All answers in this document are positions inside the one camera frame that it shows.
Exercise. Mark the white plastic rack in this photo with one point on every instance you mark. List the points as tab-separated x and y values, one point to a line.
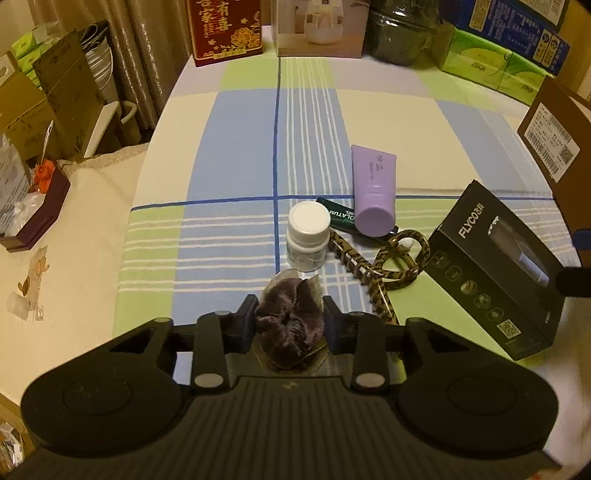
108	124

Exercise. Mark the white humidifier box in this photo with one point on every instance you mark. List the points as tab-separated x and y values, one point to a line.
318	27

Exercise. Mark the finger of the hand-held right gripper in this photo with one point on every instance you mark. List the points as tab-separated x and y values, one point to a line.
575	281
584	241

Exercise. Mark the tall brown carton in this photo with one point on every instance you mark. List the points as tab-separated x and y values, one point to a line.
69	92

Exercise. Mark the red gift box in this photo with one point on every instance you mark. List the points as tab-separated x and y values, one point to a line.
226	32

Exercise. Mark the checked cloth desktop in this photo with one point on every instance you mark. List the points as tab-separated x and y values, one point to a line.
231	161

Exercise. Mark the black shaver box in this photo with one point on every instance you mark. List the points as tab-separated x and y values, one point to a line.
485	286

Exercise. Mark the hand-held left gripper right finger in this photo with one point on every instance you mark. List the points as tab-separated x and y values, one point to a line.
333	323

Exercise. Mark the brown velvet scrunchie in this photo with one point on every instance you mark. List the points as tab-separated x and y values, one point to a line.
288	318

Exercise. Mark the green tissue pack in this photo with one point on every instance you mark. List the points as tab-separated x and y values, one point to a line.
471	57
526	81
34	39

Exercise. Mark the cream fluffy mat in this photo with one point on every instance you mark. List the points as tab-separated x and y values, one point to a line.
111	154

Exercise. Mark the white pill bottle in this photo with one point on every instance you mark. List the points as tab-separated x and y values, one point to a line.
307	240

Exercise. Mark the stack of white bowls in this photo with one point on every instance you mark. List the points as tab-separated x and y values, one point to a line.
98	53

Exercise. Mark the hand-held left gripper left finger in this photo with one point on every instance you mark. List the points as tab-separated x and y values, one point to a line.
247	323

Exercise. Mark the dark glass jar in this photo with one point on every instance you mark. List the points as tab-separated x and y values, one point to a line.
401	32

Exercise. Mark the dark red tray box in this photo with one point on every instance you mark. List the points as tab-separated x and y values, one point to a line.
41	212

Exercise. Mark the blue carton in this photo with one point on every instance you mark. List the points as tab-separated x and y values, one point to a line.
512	27

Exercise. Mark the orange flower ornament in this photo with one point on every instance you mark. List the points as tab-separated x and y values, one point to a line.
42	175

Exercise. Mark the light cardboard carton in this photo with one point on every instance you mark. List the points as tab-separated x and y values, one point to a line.
21	115

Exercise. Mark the brown cardboard box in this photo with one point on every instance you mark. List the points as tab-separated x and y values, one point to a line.
577	194

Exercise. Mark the purple cream tube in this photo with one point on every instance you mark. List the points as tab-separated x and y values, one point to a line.
374	184

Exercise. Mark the beige curtain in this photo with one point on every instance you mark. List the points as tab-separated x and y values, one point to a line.
143	55

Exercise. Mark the clear plastic bag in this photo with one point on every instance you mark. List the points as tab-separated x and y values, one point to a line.
11	184

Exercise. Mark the leopard print hair clip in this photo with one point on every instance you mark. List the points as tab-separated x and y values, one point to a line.
355	263

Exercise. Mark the dark green balm tube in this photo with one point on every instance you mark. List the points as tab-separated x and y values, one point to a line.
339	216

